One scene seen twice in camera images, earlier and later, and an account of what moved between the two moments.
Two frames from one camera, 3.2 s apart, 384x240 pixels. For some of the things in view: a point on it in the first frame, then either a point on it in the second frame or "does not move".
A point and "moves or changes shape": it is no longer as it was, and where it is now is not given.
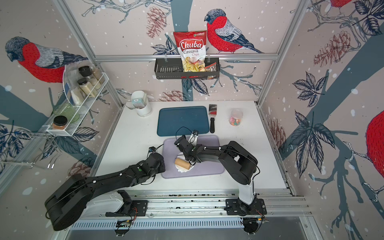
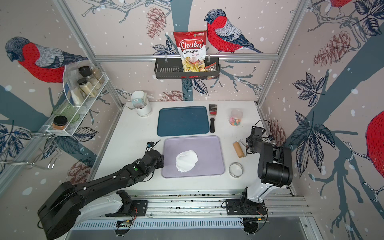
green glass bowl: x=66 y=109 does not move
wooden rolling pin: x=182 y=163 moves or changes shape
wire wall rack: x=51 y=137 does not move
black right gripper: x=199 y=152 to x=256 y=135
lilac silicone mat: x=170 y=151 does not move
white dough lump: x=181 y=169 does not move
